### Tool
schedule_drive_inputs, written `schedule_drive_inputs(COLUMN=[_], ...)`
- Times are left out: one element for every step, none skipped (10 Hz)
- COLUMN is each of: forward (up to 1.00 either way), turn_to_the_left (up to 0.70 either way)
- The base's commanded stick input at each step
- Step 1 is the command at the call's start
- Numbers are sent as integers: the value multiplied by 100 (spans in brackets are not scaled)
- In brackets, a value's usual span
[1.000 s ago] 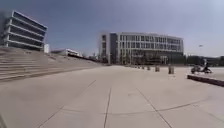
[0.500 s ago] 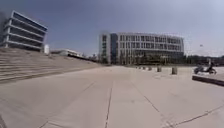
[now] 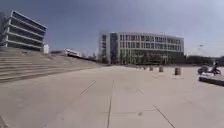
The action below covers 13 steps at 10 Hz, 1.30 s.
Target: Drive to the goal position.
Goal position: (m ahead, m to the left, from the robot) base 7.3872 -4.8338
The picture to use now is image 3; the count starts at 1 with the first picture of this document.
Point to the banded glass building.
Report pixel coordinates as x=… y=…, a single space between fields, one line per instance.
x=23 y=31

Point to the row of trees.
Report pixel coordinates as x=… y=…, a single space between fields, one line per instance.
x=200 y=60

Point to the large white windowed building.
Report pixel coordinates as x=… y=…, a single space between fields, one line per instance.
x=146 y=46

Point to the round concrete bollard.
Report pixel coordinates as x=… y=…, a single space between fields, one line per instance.
x=151 y=68
x=178 y=71
x=144 y=67
x=161 y=69

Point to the low white building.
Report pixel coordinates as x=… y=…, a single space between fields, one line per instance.
x=71 y=52

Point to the pale concrete slab plaza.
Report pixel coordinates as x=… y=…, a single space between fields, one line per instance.
x=110 y=96

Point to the wide concrete steps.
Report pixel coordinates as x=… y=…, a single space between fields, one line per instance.
x=26 y=66

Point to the low concrete kerb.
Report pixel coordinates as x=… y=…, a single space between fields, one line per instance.
x=211 y=79

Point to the person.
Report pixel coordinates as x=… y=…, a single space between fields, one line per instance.
x=216 y=65

